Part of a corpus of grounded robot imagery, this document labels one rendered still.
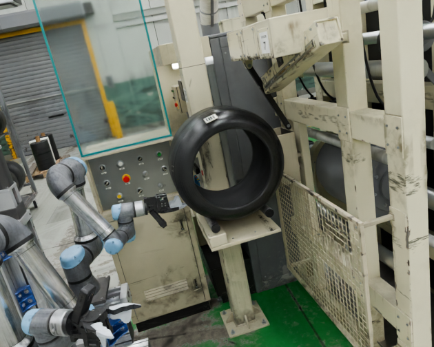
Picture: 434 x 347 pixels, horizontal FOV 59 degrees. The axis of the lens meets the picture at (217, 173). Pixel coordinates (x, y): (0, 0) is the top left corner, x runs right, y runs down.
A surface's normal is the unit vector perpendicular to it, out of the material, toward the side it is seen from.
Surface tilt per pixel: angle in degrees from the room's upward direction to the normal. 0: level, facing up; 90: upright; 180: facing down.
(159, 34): 90
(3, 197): 90
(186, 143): 60
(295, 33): 90
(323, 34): 72
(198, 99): 90
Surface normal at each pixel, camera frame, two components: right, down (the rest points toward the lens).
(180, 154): -0.52, -0.01
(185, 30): 0.23, 0.26
